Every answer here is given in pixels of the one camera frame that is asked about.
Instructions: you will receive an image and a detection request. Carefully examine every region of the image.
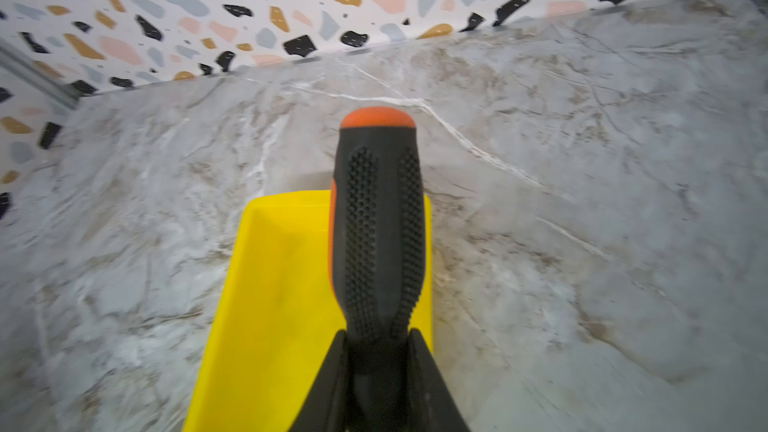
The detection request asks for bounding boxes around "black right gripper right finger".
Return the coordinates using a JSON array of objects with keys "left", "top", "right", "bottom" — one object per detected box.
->
[{"left": 407, "top": 328, "right": 470, "bottom": 432}]

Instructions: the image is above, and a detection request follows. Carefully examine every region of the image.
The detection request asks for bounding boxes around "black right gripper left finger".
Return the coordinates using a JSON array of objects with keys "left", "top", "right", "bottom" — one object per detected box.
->
[{"left": 289, "top": 330, "right": 349, "bottom": 432}]

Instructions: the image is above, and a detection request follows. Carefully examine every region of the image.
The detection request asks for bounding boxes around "black and orange screwdriver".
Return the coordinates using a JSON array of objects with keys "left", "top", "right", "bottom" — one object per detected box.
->
[{"left": 329, "top": 106, "right": 426, "bottom": 431}]

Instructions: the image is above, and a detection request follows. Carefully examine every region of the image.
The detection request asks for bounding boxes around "yellow plastic bin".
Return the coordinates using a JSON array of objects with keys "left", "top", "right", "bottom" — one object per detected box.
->
[{"left": 182, "top": 190, "right": 434, "bottom": 432}]

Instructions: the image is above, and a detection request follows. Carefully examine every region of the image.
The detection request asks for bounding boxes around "silver metal corner post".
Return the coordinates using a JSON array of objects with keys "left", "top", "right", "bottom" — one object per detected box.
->
[{"left": 1, "top": 40, "right": 82, "bottom": 109}]

